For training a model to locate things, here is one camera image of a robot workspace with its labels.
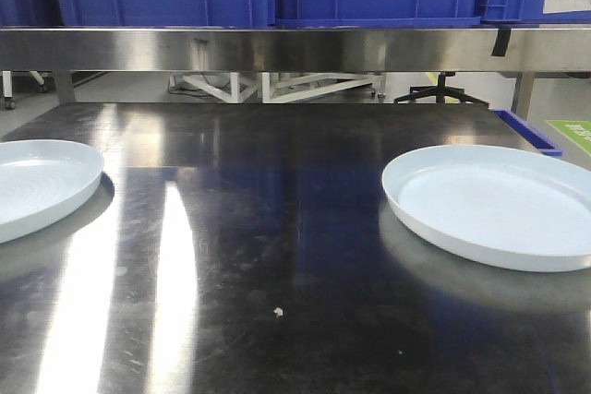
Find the white plate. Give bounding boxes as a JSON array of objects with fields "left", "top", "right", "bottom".
[
  {"left": 1, "top": 139, "right": 104, "bottom": 243},
  {"left": 381, "top": 145, "right": 590, "bottom": 272}
]

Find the stainless steel shelf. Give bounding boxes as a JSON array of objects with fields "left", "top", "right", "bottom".
[{"left": 1, "top": 25, "right": 590, "bottom": 115}]

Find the black chair base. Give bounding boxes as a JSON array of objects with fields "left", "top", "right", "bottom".
[{"left": 392, "top": 71, "right": 489, "bottom": 107}]

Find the black tape strip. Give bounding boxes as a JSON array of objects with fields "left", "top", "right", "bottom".
[{"left": 491, "top": 28, "right": 512, "bottom": 57}]

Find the blue open bin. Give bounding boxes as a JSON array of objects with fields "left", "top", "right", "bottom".
[{"left": 493, "top": 109, "right": 563, "bottom": 157}]

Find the white metal frame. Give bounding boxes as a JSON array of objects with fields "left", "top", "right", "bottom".
[{"left": 168, "top": 72, "right": 386, "bottom": 104}]

